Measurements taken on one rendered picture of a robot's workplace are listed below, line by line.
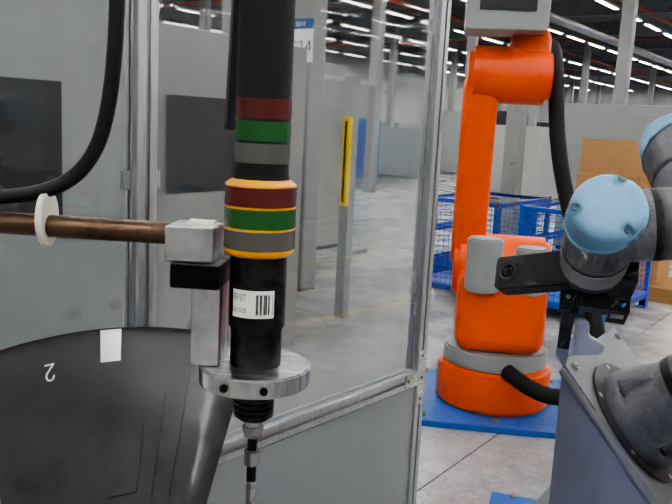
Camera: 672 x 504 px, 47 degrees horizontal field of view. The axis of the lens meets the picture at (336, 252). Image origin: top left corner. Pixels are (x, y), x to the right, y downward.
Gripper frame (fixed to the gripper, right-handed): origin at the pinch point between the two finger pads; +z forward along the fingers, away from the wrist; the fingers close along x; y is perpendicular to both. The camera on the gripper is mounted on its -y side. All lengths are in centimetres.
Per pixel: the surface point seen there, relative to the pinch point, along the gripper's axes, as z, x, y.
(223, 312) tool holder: -64, -24, -22
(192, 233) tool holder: -67, -20, -23
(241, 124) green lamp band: -70, -14, -21
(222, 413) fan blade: -49, -28, -26
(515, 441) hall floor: 319, 28, -9
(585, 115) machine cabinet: 853, 560, 22
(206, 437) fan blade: -50, -30, -26
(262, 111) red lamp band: -71, -13, -20
